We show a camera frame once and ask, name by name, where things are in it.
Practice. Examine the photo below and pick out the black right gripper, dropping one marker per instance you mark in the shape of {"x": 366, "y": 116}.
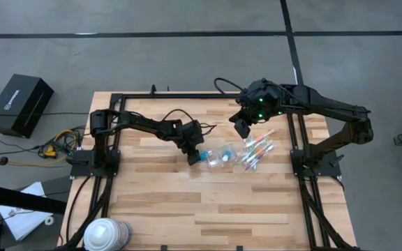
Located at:
{"x": 253, "y": 113}

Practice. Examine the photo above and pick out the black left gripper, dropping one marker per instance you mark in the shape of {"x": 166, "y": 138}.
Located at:
{"x": 188, "y": 139}

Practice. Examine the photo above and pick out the teal mouthwash bottle white cap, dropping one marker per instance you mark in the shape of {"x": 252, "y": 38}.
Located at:
{"x": 205, "y": 155}
{"x": 225, "y": 157}

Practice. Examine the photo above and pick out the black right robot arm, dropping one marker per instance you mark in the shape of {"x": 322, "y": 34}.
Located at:
{"x": 326, "y": 102}

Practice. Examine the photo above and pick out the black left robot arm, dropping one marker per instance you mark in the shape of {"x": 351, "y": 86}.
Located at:
{"x": 141, "y": 123}

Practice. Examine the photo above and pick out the white wipes canister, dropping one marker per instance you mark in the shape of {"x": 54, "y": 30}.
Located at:
{"x": 105, "y": 235}

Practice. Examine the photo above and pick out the white tape roll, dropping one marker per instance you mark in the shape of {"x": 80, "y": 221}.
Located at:
{"x": 46, "y": 221}

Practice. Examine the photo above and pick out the black cardboard box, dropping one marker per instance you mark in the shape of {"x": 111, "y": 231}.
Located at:
{"x": 19, "y": 104}

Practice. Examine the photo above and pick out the white paper sheets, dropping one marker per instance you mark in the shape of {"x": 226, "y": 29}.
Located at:
{"x": 23, "y": 219}

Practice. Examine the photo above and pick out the black side table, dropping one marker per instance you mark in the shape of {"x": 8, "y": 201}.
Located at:
{"x": 12, "y": 202}

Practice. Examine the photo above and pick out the black power plug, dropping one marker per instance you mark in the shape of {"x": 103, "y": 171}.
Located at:
{"x": 3, "y": 160}

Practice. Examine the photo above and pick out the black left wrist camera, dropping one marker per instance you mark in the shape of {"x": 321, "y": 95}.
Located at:
{"x": 191, "y": 126}

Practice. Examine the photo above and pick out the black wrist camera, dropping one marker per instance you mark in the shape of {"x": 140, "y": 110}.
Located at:
{"x": 260, "y": 89}
{"x": 191, "y": 126}

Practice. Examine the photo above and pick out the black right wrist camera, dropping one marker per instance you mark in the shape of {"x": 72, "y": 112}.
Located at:
{"x": 260, "y": 89}

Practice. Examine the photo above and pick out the black frame bracket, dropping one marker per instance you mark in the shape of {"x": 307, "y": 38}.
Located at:
{"x": 153, "y": 91}

